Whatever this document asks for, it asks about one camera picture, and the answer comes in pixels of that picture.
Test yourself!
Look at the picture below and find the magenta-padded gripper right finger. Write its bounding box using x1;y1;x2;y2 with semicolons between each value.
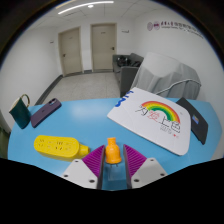
122;143;168;190

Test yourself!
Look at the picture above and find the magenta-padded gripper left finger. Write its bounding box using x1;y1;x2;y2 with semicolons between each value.
61;144;107;190

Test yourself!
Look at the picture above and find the orange charger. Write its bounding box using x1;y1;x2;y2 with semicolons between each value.
105;137;122;166

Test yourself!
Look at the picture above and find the yellow power strip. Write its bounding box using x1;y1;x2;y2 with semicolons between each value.
33;134;91;162

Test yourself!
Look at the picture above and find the white rainbow print board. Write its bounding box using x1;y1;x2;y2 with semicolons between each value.
106;87;192;157

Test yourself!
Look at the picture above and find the black notebook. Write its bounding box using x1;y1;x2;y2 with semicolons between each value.
175;97;209;146

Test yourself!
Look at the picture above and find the purple smartphone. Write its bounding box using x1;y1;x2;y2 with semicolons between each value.
30;97;63;129

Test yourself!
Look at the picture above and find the dark green mug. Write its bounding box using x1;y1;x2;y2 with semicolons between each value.
8;93;33;130

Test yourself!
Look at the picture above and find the grey sofa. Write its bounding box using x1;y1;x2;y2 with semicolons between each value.
112;52;145;98

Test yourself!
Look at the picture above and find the grey cloth covered object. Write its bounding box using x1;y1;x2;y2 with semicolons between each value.
129;51;203;101

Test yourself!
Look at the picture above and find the black bag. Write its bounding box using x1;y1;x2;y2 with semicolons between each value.
116;54;132;67

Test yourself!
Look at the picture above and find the beige door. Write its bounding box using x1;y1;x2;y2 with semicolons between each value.
57;27;83;77
90;22;118;72

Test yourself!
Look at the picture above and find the long ceiling light strip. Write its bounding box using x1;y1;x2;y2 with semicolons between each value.
57;0;115;16

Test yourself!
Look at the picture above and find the wall sign lettering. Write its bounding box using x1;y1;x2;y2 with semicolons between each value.
146;19;205;40

